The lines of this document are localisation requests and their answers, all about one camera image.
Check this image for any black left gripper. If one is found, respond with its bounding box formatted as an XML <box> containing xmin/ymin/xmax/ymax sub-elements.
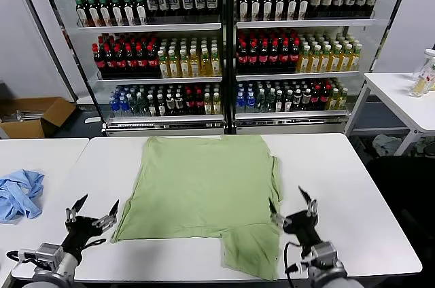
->
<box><xmin>63</xmin><ymin>194</ymin><xmax>120</xmax><ymax>264</ymax></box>

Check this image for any white drinks display shelf unit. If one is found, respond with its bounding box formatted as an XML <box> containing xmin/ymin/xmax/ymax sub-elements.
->
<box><xmin>228</xmin><ymin>0</ymin><xmax>417</xmax><ymax>136</ymax></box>
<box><xmin>13</xmin><ymin>0</ymin><xmax>229</xmax><ymax>137</ymax></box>

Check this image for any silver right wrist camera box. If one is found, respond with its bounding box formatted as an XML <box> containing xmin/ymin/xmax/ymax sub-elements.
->
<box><xmin>302</xmin><ymin>242</ymin><xmax>338</xmax><ymax>268</ymax></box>

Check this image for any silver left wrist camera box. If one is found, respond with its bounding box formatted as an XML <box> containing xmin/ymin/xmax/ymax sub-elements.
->
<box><xmin>19</xmin><ymin>242</ymin><xmax>65</xmax><ymax>271</ymax></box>

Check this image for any black left wrist camera cable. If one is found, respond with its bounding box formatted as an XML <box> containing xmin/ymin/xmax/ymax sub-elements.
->
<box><xmin>5</xmin><ymin>249</ymin><xmax>37</xmax><ymax>266</ymax></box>

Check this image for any green polo shirt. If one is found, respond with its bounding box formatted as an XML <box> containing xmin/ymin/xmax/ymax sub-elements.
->
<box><xmin>110</xmin><ymin>134</ymin><xmax>285</xmax><ymax>281</ymax></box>

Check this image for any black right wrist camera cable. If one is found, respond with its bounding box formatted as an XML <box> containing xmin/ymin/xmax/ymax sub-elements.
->
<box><xmin>283</xmin><ymin>241</ymin><xmax>307</xmax><ymax>281</ymax></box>

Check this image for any white green cloth pile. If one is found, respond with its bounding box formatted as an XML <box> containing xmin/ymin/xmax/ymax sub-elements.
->
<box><xmin>417</xmin><ymin>140</ymin><xmax>435</xmax><ymax>157</ymax></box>

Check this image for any red cap cola bottle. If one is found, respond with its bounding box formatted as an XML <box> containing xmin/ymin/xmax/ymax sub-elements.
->
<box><xmin>258</xmin><ymin>40</ymin><xmax>269</xmax><ymax>73</ymax></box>
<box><xmin>268</xmin><ymin>40</ymin><xmax>280</xmax><ymax>73</ymax></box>
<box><xmin>279</xmin><ymin>39</ymin><xmax>291</xmax><ymax>73</ymax></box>
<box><xmin>135</xmin><ymin>45</ymin><xmax>147</xmax><ymax>77</ymax></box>
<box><xmin>92</xmin><ymin>43</ymin><xmax>105</xmax><ymax>77</ymax></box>
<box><xmin>146</xmin><ymin>44</ymin><xmax>158</xmax><ymax>77</ymax></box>
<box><xmin>114</xmin><ymin>45</ymin><xmax>126</xmax><ymax>77</ymax></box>
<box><xmin>103</xmin><ymin>45</ymin><xmax>116</xmax><ymax>77</ymax></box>
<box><xmin>290</xmin><ymin>39</ymin><xmax>301</xmax><ymax>72</ymax></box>
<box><xmin>125</xmin><ymin>45</ymin><xmax>137</xmax><ymax>77</ymax></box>
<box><xmin>247</xmin><ymin>41</ymin><xmax>259</xmax><ymax>73</ymax></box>
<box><xmin>237</xmin><ymin>39</ymin><xmax>249</xmax><ymax>73</ymax></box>

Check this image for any crumpled light blue shirt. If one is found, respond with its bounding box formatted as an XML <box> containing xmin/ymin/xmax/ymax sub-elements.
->
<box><xmin>0</xmin><ymin>168</ymin><xmax>46</xmax><ymax>224</ymax></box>

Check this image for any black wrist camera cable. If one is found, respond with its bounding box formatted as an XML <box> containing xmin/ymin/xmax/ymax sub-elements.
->
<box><xmin>5</xmin><ymin>249</ymin><xmax>37</xmax><ymax>266</ymax></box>
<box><xmin>283</xmin><ymin>241</ymin><xmax>307</xmax><ymax>281</ymax></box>

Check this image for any thin black left gripper cable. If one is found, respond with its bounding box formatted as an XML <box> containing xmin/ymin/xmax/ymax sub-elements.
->
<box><xmin>81</xmin><ymin>238</ymin><xmax>107</xmax><ymax>250</ymax></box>

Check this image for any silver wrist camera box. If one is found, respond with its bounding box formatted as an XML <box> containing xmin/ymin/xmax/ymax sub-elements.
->
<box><xmin>19</xmin><ymin>242</ymin><xmax>65</xmax><ymax>271</ymax></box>
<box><xmin>302</xmin><ymin>242</ymin><xmax>338</xmax><ymax>268</ymax></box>

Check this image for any silver metal rods bundle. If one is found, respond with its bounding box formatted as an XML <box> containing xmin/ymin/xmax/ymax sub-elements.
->
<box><xmin>1</xmin><ymin>109</ymin><xmax>44</xmax><ymax>122</ymax></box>

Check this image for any white side table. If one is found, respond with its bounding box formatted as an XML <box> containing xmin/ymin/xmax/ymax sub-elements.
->
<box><xmin>343</xmin><ymin>71</ymin><xmax>435</xmax><ymax>157</ymax></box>

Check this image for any grey white cloth pile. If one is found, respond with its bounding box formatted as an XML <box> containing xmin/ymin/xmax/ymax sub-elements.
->
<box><xmin>372</xmin><ymin>134</ymin><xmax>404</xmax><ymax>158</ymax></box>

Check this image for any open brown cardboard box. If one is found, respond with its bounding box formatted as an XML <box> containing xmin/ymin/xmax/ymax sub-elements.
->
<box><xmin>0</xmin><ymin>96</ymin><xmax>77</xmax><ymax>139</ymax></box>

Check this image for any small red label cola bottle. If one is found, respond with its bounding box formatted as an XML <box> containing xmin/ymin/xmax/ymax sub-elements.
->
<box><xmin>184</xmin><ymin>90</ymin><xmax>195</xmax><ymax>115</ymax></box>
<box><xmin>321</xmin><ymin>84</ymin><xmax>331</xmax><ymax>111</ymax></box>
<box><xmin>194</xmin><ymin>89</ymin><xmax>204</xmax><ymax>115</ymax></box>
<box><xmin>311</xmin><ymin>85</ymin><xmax>321</xmax><ymax>111</ymax></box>

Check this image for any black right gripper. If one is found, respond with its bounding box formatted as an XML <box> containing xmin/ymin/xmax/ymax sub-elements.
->
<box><xmin>268</xmin><ymin>185</ymin><xmax>322</xmax><ymax>257</ymax></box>

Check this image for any clear bottle white cap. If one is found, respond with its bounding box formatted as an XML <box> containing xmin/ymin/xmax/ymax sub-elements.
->
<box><xmin>413</xmin><ymin>48</ymin><xmax>435</xmax><ymax>82</ymax></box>

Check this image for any pale yellow drink bottle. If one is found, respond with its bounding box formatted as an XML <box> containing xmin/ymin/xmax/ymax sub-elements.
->
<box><xmin>409</xmin><ymin>75</ymin><xmax>431</xmax><ymax>98</ymax></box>

